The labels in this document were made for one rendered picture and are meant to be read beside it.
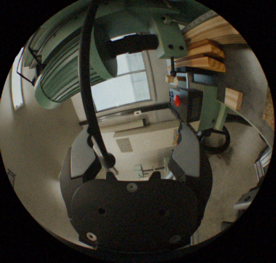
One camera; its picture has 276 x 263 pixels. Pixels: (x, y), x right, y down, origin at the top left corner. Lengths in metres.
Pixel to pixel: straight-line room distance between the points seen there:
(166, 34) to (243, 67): 0.18
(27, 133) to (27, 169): 0.52
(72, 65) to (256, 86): 0.36
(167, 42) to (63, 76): 0.25
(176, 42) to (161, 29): 0.05
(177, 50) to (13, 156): 1.76
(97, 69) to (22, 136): 1.52
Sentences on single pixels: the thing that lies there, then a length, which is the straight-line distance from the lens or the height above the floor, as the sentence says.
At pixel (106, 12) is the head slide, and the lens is 0.25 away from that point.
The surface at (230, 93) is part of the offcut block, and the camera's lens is 0.20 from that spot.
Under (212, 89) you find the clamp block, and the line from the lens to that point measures 0.24.
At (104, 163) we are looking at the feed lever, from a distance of 0.16.
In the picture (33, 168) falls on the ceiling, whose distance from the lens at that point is 1.63.
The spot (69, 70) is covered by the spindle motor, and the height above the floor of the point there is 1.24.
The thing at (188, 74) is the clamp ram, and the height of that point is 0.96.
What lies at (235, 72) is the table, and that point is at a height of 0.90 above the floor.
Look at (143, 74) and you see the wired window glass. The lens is 1.63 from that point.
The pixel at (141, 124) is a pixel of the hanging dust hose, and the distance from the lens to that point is 1.55.
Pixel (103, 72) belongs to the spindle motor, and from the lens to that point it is 0.19.
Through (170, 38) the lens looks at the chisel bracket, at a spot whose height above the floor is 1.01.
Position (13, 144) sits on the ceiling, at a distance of 1.60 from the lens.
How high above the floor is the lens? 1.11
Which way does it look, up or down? 6 degrees up
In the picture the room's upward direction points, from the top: 100 degrees counter-clockwise
